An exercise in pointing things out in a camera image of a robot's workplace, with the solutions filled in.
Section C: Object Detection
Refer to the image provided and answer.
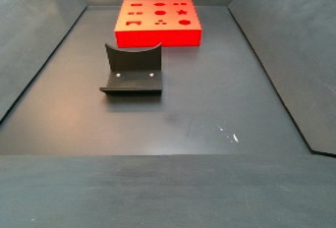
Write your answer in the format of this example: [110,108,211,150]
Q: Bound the black curved holder stand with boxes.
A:
[99,44,162,94]

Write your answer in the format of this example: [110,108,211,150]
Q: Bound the red shape sorter box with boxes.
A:
[114,0,202,47]

